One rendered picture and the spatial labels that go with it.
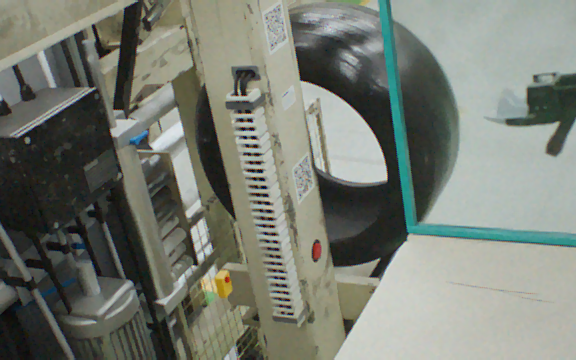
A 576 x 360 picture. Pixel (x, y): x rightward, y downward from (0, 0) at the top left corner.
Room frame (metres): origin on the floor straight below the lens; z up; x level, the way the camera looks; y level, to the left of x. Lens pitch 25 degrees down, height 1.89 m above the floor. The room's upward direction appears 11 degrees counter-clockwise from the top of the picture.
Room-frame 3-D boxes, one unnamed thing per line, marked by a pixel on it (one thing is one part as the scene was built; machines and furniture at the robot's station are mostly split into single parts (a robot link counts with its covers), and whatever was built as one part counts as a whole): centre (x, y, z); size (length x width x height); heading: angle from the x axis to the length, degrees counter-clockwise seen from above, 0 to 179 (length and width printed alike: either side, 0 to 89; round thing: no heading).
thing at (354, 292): (1.51, 0.01, 0.90); 0.40 x 0.03 x 0.10; 60
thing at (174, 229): (1.66, 0.36, 1.05); 0.20 x 0.15 x 0.30; 150
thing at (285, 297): (1.35, 0.05, 1.19); 0.05 x 0.04 x 0.48; 60
